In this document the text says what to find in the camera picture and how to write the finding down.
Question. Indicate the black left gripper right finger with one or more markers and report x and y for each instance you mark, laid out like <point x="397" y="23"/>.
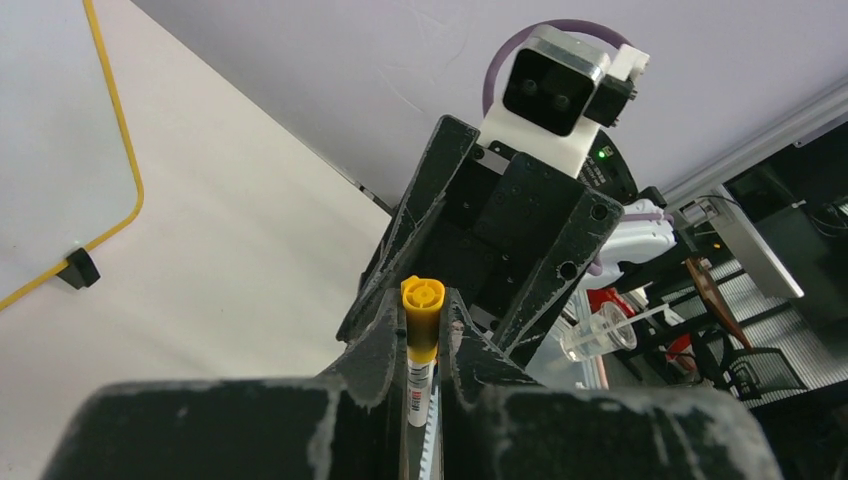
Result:
<point x="497" y="422"/>

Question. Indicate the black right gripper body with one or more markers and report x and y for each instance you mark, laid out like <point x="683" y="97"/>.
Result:
<point x="494" y="228"/>

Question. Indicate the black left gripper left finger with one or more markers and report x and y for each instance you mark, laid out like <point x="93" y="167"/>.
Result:
<point x="347" y="422"/>

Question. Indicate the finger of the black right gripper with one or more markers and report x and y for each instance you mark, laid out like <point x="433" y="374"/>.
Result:
<point x="575" y="237"/>
<point x="425" y="196"/>

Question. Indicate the yellow marker cap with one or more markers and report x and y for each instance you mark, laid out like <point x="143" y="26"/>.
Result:
<point x="422" y="300"/>

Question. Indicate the yellow framed whiteboard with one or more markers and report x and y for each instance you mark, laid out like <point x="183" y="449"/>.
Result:
<point x="69" y="175"/>

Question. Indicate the white marker pen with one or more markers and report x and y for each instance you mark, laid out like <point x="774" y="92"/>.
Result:
<point x="420" y="378"/>

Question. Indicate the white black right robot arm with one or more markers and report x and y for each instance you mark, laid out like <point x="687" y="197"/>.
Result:
<point x="644" y="232"/>

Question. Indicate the clear plastic cup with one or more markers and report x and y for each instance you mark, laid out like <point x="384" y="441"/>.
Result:
<point x="603" y="332"/>

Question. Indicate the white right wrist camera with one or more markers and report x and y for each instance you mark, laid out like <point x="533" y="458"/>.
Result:
<point x="552" y="86"/>

